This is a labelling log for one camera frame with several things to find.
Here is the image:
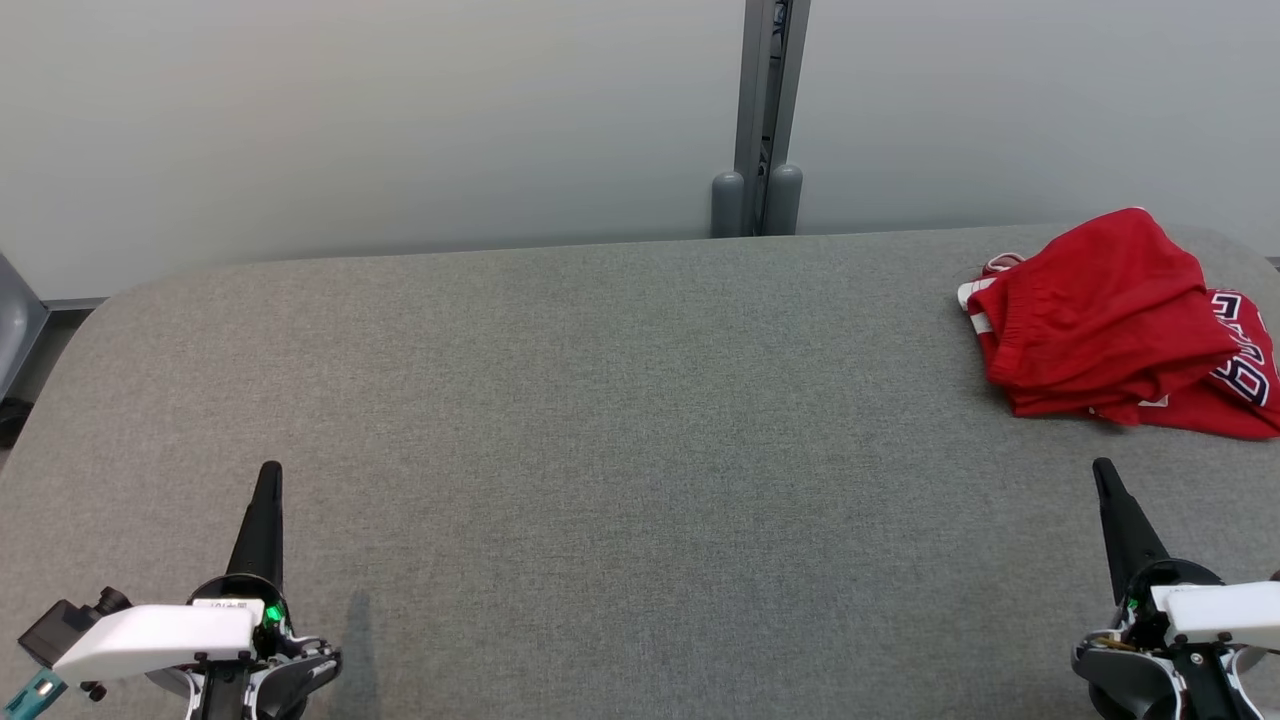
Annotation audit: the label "red Bulls shorts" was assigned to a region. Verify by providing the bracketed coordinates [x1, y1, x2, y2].
[965, 207, 1241, 419]

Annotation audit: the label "teal left camera connector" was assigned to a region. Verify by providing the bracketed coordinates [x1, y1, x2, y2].
[0, 668, 69, 720]

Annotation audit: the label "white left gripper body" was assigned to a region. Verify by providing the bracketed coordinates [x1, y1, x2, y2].
[52, 573, 293, 683]

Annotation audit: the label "red Bulls jersey top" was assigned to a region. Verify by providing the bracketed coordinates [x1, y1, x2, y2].
[958, 253, 1280, 441]

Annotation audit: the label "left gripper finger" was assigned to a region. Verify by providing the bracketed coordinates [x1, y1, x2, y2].
[227, 461, 287, 597]

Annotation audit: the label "grey cylindrical post cap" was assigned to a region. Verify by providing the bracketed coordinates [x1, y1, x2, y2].
[710, 170, 748, 239]
[765, 163, 805, 237]

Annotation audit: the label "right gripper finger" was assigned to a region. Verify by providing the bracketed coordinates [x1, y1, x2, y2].
[1092, 458, 1171, 606]

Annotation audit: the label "grey partition leg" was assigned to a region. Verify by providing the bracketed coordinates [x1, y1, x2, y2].
[0, 252, 49, 401]

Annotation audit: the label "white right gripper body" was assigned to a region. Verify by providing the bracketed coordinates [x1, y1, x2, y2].
[1125, 560, 1280, 649]

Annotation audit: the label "grey partition post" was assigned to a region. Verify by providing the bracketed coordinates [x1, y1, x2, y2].
[733, 0, 811, 238]

